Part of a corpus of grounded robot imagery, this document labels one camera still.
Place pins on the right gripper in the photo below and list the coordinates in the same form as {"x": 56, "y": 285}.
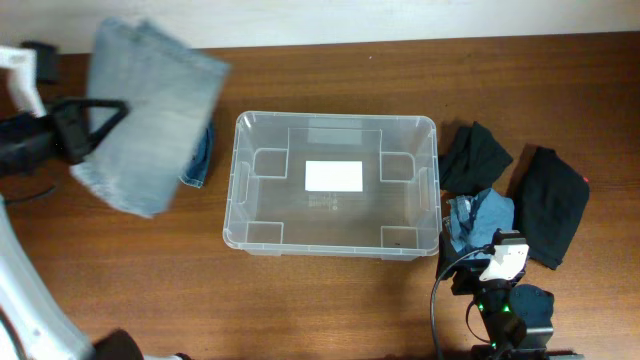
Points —
{"x": 463, "y": 278}

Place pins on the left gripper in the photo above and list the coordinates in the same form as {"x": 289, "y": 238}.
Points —
{"x": 64, "y": 132}

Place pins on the light blue jeans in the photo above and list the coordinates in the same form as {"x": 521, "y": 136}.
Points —
{"x": 171, "y": 91}

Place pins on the dark blue jeans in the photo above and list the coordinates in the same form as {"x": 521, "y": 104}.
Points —
{"x": 195, "y": 173}

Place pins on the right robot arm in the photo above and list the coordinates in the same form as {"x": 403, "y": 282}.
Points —
{"x": 517, "y": 317}

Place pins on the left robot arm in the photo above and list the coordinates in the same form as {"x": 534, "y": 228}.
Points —
{"x": 33, "y": 326}

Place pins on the crumpled light blue cloth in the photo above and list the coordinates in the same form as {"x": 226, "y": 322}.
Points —
{"x": 473, "y": 220}

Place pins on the black folded cloth left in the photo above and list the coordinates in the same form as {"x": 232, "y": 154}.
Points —
{"x": 475, "y": 161}

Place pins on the black folded cloth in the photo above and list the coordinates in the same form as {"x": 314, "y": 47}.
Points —
{"x": 550, "y": 200}
{"x": 475, "y": 161}

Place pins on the clear plastic storage bin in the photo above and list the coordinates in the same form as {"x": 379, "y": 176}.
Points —
{"x": 397, "y": 216}

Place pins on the black folded cloth right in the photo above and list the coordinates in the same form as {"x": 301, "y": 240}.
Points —
{"x": 550, "y": 200}

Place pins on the white label in bin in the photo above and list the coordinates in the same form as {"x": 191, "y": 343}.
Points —
{"x": 333, "y": 176}

